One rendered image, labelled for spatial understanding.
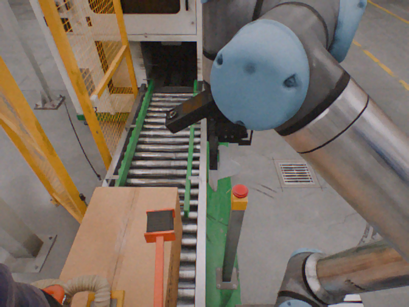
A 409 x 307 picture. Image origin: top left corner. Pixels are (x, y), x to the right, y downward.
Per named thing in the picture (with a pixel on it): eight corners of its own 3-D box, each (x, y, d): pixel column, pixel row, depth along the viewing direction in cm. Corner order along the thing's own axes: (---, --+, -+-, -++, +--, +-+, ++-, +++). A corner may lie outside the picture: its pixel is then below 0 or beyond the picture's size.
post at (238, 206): (221, 273, 184) (231, 189, 115) (230, 273, 184) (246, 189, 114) (221, 282, 179) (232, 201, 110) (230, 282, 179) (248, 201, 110)
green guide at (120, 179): (144, 86, 269) (143, 78, 263) (154, 86, 269) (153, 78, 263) (97, 217, 154) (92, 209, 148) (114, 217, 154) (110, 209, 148)
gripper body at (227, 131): (250, 149, 46) (260, 91, 38) (203, 149, 46) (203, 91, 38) (244, 123, 51) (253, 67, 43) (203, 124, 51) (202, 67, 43)
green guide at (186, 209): (194, 86, 269) (194, 79, 263) (204, 86, 269) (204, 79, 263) (184, 218, 154) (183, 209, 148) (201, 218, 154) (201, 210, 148)
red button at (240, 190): (231, 188, 115) (232, 183, 112) (246, 189, 115) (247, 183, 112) (232, 201, 110) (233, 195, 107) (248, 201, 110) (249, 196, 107)
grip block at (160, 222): (148, 218, 79) (145, 209, 76) (175, 215, 80) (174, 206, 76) (146, 243, 73) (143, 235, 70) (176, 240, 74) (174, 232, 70)
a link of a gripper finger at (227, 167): (241, 195, 46) (242, 145, 44) (209, 195, 46) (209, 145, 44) (238, 190, 49) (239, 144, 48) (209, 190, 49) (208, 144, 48)
